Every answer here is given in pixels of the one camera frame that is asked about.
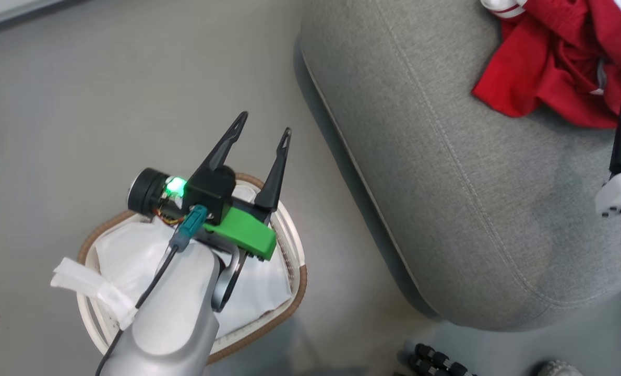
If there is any white laundry basket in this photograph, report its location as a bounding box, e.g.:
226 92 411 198
51 183 296 337

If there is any grey round foot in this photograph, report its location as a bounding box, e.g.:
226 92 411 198
536 359 583 376

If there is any black ribbed flexible leg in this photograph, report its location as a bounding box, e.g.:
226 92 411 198
400 342 479 376

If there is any grey fabric sofa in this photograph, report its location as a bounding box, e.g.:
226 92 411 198
296 0 621 332

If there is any teal cable connector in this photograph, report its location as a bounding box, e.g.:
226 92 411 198
171 205 208 252

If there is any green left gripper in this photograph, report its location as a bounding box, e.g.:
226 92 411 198
127 111 292 261

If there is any woven laundry basket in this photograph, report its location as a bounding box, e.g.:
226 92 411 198
76 172 308 366

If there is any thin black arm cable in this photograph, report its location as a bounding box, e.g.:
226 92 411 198
95 245 181 376

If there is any red and white jersey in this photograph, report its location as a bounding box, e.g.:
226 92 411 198
471 0 621 139

